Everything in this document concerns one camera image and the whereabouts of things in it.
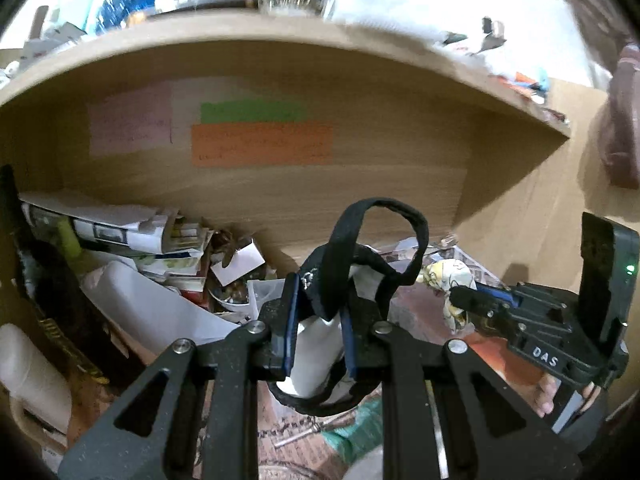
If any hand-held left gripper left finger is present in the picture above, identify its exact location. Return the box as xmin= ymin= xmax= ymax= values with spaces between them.
xmin=59 ymin=274 xmax=301 ymax=480

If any orange paper note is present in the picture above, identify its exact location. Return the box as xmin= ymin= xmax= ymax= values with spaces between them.
xmin=191 ymin=123 xmax=334 ymax=168

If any green plastic bag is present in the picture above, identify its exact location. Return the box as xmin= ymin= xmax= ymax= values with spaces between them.
xmin=320 ymin=400 xmax=383 ymax=466

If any white plastic container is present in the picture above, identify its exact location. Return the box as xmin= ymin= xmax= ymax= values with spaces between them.
xmin=80 ymin=260 xmax=241 ymax=366

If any white paper roll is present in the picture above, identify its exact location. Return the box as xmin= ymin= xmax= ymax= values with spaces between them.
xmin=0 ymin=323 xmax=73 ymax=436

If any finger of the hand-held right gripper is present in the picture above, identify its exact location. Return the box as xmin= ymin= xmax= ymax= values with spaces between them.
xmin=448 ymin=286 xmax=508 ymax=333
xmin=475 ymin=281 xmax=523 ymax=310

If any pink paper note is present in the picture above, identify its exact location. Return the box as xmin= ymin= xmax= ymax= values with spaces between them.
xmin=88 ymin=85 xmax=174 ymax=157

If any stack of folded newspapers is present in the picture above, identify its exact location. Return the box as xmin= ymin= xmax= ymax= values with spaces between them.
xmin=19 ymin=191 xmax=213 ymax=291

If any person's right hand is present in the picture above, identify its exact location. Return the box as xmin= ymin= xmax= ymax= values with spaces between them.
xmin=533 ymin=374 xmax=600 ymax=417

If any yellow patterned white cloth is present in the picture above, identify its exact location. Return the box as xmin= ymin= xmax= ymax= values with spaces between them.
xmin=419 ymin=259 xmax=478 ymax=333

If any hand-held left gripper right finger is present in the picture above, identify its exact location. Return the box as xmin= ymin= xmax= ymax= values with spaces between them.
xmin=341 ymin=280 xmax=584 ymax=480

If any clear plastic cup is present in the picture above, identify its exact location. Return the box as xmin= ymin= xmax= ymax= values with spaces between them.
xmin=246 ymin=279 xmax=287 ymax=322

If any wooden shelf unit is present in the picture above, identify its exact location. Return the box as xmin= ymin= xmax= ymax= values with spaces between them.
xmin=0 ymin=7 xmax=573 ymax=281

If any white cloth with black straps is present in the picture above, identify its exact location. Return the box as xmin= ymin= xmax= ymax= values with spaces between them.
xmin=268 ymin=198 xmax=430 ymax=417

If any green paper note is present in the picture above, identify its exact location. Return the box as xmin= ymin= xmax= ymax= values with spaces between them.
xmin=200 ymin=101 xmax=306 ymax=124

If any blue plastic bag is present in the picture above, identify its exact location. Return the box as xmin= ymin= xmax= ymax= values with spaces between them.
xmin=95 ymin=0 xmax=160 ymax=35

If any small white cardboard box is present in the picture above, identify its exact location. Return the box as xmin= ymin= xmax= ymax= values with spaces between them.
xmin=210 ymin=239 xmax=266 ymax=286

